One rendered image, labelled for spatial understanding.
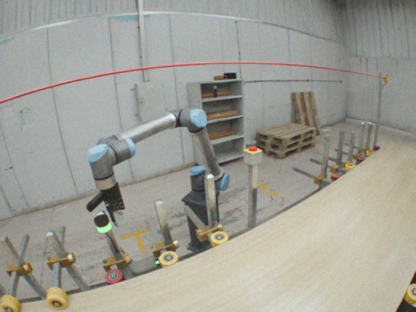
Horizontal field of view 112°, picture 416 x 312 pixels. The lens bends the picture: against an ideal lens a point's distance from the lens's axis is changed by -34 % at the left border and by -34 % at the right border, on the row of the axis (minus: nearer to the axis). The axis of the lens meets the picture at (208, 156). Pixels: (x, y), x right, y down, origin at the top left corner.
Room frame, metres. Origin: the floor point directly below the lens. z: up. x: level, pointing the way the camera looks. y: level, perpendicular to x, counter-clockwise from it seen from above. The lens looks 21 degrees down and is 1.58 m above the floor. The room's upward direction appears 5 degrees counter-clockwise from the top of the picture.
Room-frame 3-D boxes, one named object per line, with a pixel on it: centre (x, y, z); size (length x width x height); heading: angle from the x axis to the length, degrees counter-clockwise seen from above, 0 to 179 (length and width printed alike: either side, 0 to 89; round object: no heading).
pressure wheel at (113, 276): (0.51, 0.43, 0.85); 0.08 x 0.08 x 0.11
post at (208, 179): (0.87, 0.00, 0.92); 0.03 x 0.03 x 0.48; 27
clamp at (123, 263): (0.63, 0.47, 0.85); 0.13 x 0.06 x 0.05; 117
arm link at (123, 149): (0.84, 0.38, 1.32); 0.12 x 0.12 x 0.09; 58
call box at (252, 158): (0.99, -0.23, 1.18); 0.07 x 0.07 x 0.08; 27
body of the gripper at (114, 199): (0.74, 0.43, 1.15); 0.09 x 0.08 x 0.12; 117
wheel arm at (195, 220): (0.91, 0.07, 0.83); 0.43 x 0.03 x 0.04; 27
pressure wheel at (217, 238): (0.73, -0.02, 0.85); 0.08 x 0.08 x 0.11
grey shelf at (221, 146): (3.76, -0.23, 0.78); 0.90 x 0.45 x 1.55; 118
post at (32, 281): (0.42, 0.90, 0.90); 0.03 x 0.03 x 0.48; 27
